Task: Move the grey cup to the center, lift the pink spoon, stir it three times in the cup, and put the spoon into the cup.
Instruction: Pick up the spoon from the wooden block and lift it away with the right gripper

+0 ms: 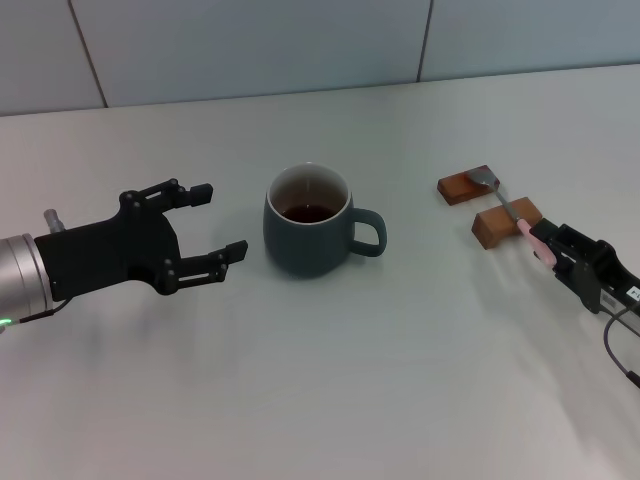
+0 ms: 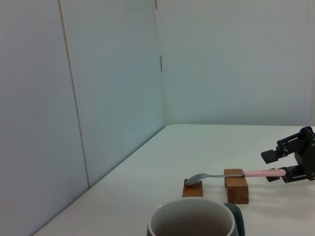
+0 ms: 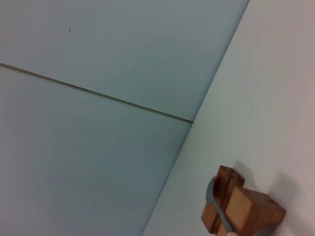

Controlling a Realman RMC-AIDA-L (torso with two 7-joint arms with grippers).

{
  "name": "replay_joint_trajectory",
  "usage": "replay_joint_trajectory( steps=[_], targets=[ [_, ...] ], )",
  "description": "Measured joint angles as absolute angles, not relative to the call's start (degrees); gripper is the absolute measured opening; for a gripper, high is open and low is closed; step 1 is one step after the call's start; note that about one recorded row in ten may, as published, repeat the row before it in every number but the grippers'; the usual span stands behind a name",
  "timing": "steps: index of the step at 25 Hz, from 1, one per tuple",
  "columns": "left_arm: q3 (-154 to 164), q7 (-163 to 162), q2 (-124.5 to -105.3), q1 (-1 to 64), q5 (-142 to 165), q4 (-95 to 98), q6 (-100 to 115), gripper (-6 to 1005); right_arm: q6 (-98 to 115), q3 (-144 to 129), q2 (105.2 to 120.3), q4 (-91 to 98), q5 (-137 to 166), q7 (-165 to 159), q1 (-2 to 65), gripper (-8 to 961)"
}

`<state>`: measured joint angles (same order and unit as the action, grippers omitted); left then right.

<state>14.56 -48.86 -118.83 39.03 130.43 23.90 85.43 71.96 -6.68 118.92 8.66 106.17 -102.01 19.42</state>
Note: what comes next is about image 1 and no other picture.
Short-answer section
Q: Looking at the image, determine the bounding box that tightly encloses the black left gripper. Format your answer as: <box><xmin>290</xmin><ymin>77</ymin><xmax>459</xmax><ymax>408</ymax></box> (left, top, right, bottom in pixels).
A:
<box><xmin>33</xmin><ymin>178</ymin><xmax>250</xmax><ymax>304</ymax></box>

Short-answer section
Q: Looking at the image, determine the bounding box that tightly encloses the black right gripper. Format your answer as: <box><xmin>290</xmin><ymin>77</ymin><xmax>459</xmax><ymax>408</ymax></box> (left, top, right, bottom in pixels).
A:
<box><xmin>529</xmin><ymin>217</ymin><xmax>640</xmax><ymax>316</ymax></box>

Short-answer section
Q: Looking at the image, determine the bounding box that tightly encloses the grey ceramic cup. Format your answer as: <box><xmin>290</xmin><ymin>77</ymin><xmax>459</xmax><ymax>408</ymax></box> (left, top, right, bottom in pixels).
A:
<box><xmin>263</xmin><ymin>162</ymin><xmax>388</xmax><ymax>279</ymax></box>

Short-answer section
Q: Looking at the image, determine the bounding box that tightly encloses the pink handled metal spoon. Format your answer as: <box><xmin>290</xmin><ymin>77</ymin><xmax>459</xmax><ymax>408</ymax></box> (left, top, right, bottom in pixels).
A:
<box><xmin>464</xmin><ymin>168</ymin><xmax>557</xmax><ymax>266</ymax></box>

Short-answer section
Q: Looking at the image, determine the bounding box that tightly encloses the tall light wooden block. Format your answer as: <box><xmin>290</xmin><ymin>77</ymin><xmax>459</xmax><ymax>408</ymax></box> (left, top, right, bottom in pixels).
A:
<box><xmin>471</xmin><ymin>196</ymin><xmax>544</xmax><ymax>250</ymax></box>

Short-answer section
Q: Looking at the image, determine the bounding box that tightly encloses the flat dark wooden block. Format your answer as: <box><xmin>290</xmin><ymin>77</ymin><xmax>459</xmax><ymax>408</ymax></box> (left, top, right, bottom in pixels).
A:
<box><xmin>437</xmin><ymin>163</ymin><xmax>501</xmax><ymax>206</ymax></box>

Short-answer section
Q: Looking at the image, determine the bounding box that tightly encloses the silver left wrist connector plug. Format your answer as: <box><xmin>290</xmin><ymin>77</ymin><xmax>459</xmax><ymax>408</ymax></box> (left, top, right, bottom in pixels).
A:
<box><xmin>43</xmin><ymin>208</ymin><xmax>66</xmax><ymax>235</ymax></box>

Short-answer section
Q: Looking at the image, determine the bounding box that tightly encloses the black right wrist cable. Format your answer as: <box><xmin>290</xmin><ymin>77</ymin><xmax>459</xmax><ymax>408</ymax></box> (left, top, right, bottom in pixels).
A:
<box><xmin>602</xmin><ymin>303</ymin><xmax>640</xmax><ymax>389</ymax></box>

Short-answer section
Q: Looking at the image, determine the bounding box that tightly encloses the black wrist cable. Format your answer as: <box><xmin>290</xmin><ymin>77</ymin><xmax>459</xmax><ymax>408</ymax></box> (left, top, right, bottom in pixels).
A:
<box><xmin>602</xmin><ymin>303</ymin><xmax>640</xmax><ymax>389</ymax></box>
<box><xmin>17</xmin><ymin>298</ymin><xmax>71</xmax><ymax>324</ymax></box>

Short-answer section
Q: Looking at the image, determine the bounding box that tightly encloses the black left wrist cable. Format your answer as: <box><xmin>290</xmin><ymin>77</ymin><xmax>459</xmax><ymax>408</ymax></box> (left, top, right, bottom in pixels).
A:
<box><xmin>17</xmin><ymin>298</ymin><xmax>71</xmax><ymax>324</ymax></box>

